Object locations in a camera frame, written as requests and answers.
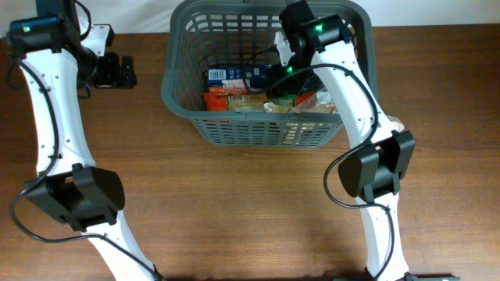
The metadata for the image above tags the green lid jar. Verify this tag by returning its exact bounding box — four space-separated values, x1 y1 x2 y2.
272 98 295 107

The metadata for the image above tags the clear bread bag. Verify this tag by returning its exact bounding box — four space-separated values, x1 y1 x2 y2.
263 87 338 114

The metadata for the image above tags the blue carton box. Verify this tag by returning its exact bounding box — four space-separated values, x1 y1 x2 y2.
207 65 270 89

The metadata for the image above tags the orange pasta packet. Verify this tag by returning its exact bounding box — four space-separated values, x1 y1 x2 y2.
203 87 271 112

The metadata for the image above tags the grey plastic basket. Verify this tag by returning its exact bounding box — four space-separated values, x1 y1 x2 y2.
160 0 379 148

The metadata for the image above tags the beige paper bag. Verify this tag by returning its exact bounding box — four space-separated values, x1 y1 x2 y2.
387 116 405 135

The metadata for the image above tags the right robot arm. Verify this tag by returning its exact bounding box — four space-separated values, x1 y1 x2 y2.
275 1 415 280

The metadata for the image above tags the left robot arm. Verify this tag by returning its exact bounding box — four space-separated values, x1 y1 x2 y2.
7 0 162 280

